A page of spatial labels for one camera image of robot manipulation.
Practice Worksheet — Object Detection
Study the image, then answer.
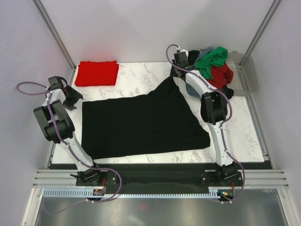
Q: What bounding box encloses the black t shirt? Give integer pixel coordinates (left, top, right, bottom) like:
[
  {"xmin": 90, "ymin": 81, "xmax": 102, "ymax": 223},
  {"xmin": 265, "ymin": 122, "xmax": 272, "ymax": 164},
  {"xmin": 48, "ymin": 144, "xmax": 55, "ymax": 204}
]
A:
[
  {"xmin": 81, "ymin": 77, "xmax": 210, "ymax": 159},
  {"xmin": 188, "ymin": 49, "xmax": 235, "ymax": 99}
]

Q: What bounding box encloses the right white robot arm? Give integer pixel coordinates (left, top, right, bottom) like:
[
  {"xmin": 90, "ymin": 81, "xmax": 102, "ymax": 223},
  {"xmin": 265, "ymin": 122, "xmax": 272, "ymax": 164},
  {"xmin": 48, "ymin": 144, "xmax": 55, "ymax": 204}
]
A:
[{"xmin": 171, "ymin": 49, "xmax": 243, "ymax": 186}]

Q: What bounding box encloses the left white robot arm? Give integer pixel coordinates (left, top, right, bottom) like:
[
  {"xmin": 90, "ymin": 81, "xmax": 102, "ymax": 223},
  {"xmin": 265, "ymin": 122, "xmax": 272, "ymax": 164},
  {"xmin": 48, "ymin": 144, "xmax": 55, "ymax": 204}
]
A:
[{"xmin": 33, "ymin": 76, "xmax": 103, "ymax": 186}]

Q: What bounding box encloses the grey blue t shirt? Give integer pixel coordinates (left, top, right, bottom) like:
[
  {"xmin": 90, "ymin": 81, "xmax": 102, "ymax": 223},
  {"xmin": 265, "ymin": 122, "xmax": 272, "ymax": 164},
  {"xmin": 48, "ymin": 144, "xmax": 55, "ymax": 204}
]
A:
[{"xmin": 186, "ymin": 47, "xmax": 213, "ymax": 99}]

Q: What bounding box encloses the folded red t shirt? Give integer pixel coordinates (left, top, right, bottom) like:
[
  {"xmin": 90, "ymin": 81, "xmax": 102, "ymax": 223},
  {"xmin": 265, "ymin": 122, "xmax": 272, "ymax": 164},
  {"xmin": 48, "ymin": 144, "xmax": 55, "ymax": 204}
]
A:
[{"xmin": 74, "ymin": 61, "xmax": 119, "ymax": 87}]

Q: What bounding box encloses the green t shirt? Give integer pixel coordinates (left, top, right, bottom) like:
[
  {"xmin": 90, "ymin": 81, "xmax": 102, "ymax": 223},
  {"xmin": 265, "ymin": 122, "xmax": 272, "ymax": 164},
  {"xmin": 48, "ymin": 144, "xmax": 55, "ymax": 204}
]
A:
[{"xmin": 194, "ymin": 46, "xmax": 228, "ymax": 79}]

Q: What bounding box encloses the dark red t shirt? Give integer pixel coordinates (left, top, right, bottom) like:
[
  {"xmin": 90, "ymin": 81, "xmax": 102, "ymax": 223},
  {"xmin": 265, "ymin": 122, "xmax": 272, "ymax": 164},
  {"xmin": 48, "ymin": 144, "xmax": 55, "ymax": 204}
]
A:
[{"xmin": 206, "ymin": 63, "xmax": 234, "ymax": 89}]

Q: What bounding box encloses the clear plastic bin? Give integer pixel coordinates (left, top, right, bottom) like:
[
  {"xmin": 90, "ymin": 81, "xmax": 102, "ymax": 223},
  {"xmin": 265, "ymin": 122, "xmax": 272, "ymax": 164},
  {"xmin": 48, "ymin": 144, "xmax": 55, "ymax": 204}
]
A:
[{"xmin": 226, "ymin": 51, "xmax": 259, "ymax": 97}]

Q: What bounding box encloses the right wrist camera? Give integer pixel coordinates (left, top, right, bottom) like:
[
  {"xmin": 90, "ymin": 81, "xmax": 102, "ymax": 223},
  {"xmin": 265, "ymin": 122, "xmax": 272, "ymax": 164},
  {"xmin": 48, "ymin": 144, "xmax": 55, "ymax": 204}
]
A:
[{"xmin": 176, "ymin": 48, "xmax": 189, "ymax": 58}]

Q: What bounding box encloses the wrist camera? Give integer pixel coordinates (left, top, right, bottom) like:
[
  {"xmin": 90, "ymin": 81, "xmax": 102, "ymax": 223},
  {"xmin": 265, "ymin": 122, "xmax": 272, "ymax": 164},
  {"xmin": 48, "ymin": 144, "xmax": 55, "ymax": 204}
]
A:
[
  {"xmin": 48, "ymin": 76, "xmax": 65, "ymax": 90},
  {"xmin": 176, "ymin": 48, "xmax": 189, "ymax": 58}
]

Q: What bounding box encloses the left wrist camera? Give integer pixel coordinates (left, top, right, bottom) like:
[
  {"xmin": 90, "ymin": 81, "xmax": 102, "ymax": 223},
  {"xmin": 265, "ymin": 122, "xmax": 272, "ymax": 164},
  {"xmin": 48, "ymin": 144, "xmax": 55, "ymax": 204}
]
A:
[{"xmin": 48, "ymin": 76, "xmax": 65, "ymax": 90}]

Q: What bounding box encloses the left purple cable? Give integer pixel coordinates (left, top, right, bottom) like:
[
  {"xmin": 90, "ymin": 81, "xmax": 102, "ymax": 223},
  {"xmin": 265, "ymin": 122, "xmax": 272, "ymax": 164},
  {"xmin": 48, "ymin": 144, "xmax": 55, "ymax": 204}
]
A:
[{"xmin": 16, "ymin": 81, "xmax": 123, "ymax": 204}]

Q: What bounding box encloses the purple cable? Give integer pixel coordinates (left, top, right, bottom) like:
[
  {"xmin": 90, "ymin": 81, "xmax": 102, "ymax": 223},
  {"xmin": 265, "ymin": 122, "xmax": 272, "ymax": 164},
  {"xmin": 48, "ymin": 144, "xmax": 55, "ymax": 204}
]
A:
[
  {"xmin": 16, "ymin": 81, "xmax": 123, "ymax": 204},
  {"xmin": 166, "ymin": 44, "xmax": 246, "ymax": 204}
]

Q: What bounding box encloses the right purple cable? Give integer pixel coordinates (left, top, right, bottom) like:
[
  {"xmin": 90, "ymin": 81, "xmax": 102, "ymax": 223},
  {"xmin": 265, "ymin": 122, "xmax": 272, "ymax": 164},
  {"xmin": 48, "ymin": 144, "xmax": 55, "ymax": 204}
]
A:
[{"xmin": 166, "ymin": 44, "xmax": 246, "ymax": 204}]

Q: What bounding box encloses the aluminium front rail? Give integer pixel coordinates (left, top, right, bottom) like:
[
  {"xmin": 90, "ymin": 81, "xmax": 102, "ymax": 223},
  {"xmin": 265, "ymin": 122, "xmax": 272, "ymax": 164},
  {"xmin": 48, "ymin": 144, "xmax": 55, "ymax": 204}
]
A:
[{"xmin": 33, "ymin": 169, "xmax": 289, "ymax": 188}]

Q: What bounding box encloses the left aluminium frame post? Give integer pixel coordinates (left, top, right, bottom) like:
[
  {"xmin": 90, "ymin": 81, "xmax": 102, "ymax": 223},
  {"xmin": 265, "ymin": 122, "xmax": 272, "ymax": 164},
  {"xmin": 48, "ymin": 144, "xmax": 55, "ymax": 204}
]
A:
[{"xmin": 33, "ymin": 0, "xmax": 76, "ymax": 71}]

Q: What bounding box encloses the aluminium frame post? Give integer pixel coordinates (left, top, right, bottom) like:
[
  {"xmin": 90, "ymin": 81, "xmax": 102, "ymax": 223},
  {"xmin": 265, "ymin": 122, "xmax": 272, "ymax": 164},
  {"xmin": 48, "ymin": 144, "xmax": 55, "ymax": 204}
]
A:
[
  {"xmin": 33, "ymin": 0, "xmax": 76, "ymax": 71},
  {"xmin": 246, "ymin": 0, "xmax": 282, "ymax": 55}
]

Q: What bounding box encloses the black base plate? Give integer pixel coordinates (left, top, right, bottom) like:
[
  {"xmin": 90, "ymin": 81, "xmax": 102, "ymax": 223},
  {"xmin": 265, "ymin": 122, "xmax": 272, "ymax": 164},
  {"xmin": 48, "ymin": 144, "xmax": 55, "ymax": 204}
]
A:
[{"xmin": 74, "ymin": 163, "xmax": 244, "ymax": 195}]

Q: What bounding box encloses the right aluminium frame post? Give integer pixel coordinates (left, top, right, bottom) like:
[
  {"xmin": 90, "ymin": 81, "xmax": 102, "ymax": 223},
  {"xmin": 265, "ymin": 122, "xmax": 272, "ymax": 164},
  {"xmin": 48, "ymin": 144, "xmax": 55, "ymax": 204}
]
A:
[{"xmin": 246, "ymin": 0, "xmax": 282, "ymax": 55}]

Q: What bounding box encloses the white slotted cable duct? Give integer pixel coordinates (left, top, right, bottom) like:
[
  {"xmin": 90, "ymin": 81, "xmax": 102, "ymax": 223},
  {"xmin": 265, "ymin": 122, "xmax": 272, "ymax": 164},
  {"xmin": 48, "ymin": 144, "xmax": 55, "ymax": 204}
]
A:
[{"xmin": 43, "ymin": 188, "xmax": 232, "ymax": 199}]

